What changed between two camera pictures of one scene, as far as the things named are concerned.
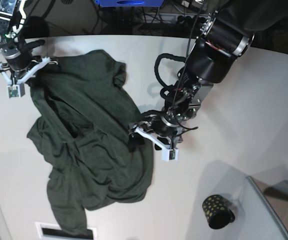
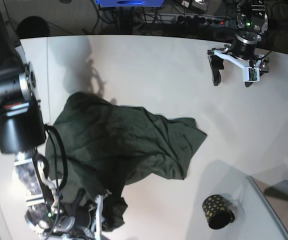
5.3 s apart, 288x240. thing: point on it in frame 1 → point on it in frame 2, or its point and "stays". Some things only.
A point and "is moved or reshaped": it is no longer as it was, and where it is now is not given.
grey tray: (285, 200) stays
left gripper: (19, 65) → (75, 224)
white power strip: (176, 18) stays
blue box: (130, 3) stays
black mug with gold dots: (217, 212) stays
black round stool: (35, 26) stays
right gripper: (163, 132) → (244, 48)
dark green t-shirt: (81, 134) is moved or reshaped
